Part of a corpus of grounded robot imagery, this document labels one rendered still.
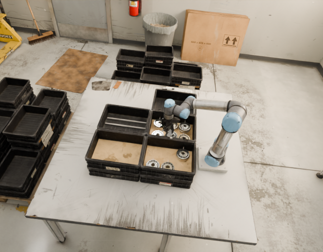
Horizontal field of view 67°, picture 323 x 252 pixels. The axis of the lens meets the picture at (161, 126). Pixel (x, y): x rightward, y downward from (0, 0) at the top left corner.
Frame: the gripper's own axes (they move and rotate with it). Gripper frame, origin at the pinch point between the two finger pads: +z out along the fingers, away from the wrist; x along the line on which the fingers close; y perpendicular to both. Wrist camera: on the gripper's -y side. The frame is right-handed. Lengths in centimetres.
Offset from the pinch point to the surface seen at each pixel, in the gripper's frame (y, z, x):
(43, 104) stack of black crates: 60, 39, -152
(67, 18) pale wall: -58, 26, -346
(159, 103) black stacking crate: -20.0, 1.7, -37.9
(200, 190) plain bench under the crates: 6, 20, 48
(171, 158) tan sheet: 12.4, 5.3, 18.5
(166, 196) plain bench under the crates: 31, 19, 35
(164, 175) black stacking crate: 27.5, 3.3, 28.0
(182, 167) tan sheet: 11.3, 6.0, 29.6
